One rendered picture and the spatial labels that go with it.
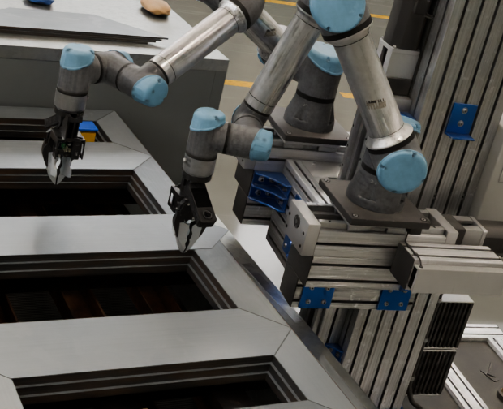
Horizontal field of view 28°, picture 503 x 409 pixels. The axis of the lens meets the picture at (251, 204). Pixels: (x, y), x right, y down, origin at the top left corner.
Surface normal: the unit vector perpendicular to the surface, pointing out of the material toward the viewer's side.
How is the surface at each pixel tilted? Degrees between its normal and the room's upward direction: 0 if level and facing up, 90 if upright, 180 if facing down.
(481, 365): 0
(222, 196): 0
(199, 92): 90
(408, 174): 96
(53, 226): 0
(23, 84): 90
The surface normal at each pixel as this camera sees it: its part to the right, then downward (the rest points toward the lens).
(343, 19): -0.04, 0.33
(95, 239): 0.22, -0.88
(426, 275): 0.29, 0.47
